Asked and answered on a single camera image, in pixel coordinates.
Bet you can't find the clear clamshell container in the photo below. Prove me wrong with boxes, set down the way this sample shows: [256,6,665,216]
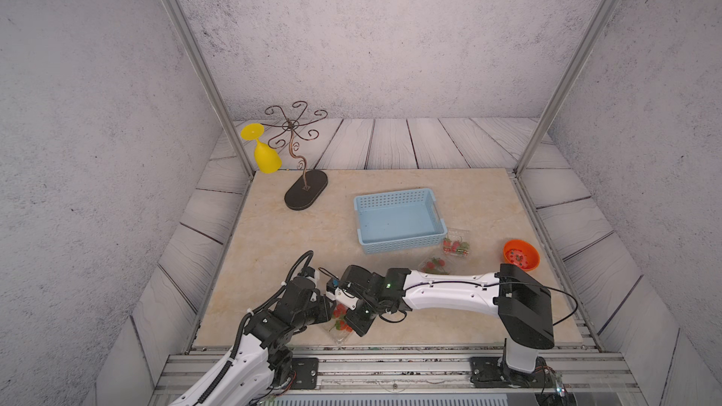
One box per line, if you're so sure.
[419,256,452,276]
[442,229,471,258]
[325,303,355,345]

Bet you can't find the aluminium frame post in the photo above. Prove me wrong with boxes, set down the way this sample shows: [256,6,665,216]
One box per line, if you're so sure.
[513,0,620,179]
[161,0,255,179]

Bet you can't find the right aluminium frame post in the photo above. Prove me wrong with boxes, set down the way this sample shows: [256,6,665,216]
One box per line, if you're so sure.
[513,0,620,179]

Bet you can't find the aluminium mounting rail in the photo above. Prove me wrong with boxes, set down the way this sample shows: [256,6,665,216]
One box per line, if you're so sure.
[147,348,644,406]

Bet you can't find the light blue plastic basket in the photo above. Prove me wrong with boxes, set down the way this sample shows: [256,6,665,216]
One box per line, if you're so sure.
[353,188,447,255]

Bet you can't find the yellow plastic wine glass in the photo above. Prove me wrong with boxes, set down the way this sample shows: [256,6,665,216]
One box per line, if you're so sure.
[241,123,282,174]

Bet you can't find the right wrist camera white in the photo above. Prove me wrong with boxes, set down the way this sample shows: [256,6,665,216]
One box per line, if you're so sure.
[325,278,359,310]

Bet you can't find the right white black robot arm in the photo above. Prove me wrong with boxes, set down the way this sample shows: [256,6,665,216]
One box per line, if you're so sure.
[326,263,555,375]

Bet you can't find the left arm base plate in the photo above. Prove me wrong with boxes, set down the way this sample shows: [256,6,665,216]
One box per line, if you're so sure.
[283,357,320,391]

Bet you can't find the bronze wire glass rack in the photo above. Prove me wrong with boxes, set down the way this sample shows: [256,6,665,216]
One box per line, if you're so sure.
[263,101,328,212]

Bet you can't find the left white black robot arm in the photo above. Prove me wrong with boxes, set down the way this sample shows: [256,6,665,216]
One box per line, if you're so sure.
[173,268,335,405]

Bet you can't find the strawberries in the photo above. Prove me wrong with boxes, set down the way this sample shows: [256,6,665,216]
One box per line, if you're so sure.
[333,304,353,332]
[421,258,449,274]

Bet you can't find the orange plastic bowl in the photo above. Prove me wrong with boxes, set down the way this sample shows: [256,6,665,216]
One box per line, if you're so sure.
[503,240,541,272]

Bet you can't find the red strawberry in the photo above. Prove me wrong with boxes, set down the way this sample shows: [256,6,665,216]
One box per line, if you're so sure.
[442,238,470,258]

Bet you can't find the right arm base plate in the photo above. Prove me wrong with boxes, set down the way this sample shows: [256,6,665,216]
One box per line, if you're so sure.
[469,356,555,389]

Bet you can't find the left aluminium frame post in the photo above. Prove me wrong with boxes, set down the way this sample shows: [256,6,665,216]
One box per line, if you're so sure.
[161,0,255,179]

